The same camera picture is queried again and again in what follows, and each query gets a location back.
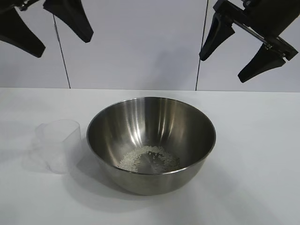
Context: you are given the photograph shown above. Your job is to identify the white rice grains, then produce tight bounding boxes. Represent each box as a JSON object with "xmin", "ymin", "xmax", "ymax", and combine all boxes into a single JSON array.
[{"xmin": 118, "ymin": 145, "xmax": 181, "ymax": 175}]

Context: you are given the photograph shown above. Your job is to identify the translucent plastic measuring cup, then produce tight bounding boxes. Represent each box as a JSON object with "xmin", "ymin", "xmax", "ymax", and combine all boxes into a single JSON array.
[{"xmin": 22, "ymin": 119, "xmax": 81, "ymax": 175}]

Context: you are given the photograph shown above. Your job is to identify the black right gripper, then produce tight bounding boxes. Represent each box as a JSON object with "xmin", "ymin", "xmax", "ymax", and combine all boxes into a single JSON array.
[{"xmin": 199, "ymin": 0, "xmax": 300, "ymax": 83}]

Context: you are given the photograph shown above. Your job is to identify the stainless steel mixing bowl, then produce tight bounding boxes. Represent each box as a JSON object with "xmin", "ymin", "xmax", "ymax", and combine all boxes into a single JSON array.
[{"xmin": 86, "ymin": 96, "xmax": 217, "ymax": 196}]

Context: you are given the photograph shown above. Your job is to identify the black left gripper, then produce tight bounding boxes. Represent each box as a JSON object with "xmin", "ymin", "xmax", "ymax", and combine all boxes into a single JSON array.
[{"xmin": 0, "ymin": 0, "xmax": 95, "ymax": 59}]

